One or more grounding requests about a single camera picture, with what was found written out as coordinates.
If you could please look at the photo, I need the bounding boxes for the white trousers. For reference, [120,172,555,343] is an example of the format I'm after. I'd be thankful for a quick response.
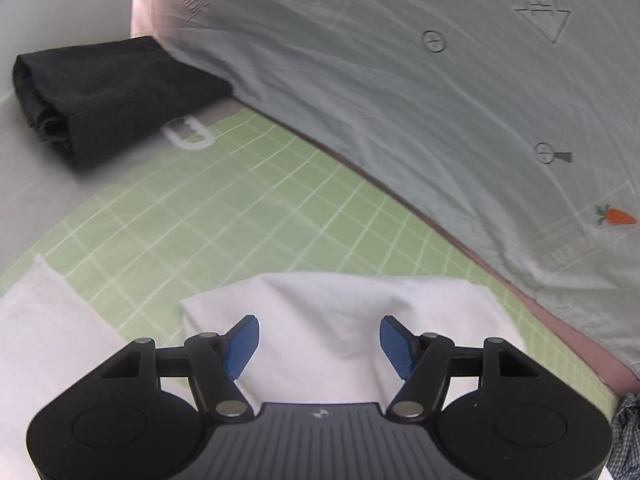
[1,258,524,479]

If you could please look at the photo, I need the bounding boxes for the green grid cutting mat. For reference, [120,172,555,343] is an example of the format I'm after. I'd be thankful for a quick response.
[1,110,618,415]

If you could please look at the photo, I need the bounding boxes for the blue checked shirt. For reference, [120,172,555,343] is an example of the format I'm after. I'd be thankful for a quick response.
[606,393,640,480]

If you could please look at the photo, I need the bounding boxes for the grey printed bed sheet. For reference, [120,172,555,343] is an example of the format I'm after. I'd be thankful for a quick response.
[132,0,639,368]

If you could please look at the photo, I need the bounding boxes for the folded black garment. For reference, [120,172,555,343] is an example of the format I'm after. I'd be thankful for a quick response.
[12,36,232,171]

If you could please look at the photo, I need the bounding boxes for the white plastic handle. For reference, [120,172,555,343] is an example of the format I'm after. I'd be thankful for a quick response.
[160,115,216,152]

